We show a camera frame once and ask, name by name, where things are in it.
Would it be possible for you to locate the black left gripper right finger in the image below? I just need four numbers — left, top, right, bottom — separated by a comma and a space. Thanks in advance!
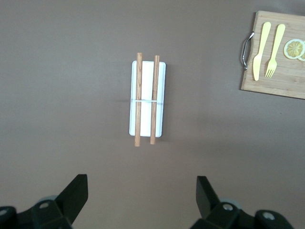
191, 176, 295, 229

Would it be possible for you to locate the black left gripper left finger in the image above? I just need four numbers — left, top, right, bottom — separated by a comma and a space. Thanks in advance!
0, 174, 89, 229

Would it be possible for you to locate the white band around sticks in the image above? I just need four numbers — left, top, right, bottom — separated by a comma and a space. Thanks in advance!
130, 98, 164, 104

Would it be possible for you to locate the brown wooden stick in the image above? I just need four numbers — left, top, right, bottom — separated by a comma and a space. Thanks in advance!
149, 55, 161, 146
134, 52, 144, 147

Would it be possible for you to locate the bamboo cutting board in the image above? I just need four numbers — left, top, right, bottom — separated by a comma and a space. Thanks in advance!
240, 10, 305, 100

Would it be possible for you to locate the white rectangular tray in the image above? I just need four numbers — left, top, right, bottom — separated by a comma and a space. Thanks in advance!
128, 60, 167, 138

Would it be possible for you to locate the yellow plastic knife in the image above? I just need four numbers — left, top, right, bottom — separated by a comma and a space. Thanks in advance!
252, 21, 272, 82

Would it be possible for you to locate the yellow plastic fork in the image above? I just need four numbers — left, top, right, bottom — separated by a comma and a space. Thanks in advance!
264, 23, 286, 79

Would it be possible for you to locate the metal cutting board handle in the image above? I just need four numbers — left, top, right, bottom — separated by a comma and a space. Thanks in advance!
239, 31, 255, 71

